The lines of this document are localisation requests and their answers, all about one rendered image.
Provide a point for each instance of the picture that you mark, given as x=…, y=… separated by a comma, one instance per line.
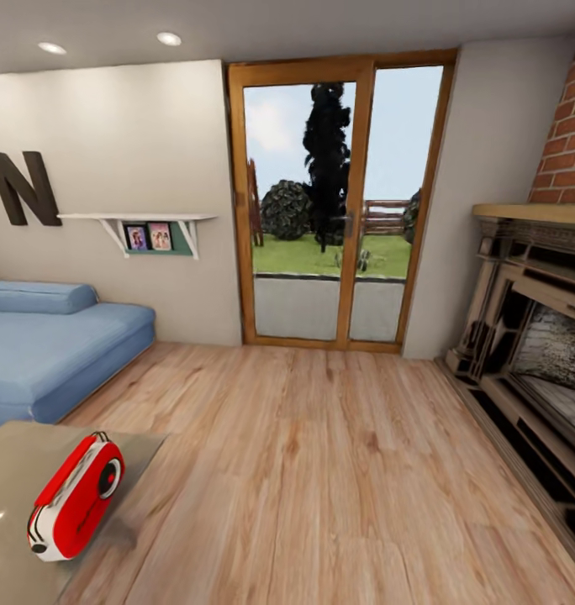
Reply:
x=136, y=236
x=159, y=235

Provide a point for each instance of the door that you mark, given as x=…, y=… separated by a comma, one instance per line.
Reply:
x=334, y=161

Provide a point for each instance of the coffee table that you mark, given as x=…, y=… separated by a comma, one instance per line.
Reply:
x=30, y=455

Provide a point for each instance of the decorative sign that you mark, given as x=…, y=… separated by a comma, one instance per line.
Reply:
x=38, y=195

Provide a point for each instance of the wood fireplace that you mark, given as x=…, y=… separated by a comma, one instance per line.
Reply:
x=514, y=367

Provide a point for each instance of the shelf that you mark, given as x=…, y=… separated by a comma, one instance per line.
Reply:
x=183, y=233

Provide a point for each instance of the sofa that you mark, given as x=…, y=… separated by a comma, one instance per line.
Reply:
x=58, y=346

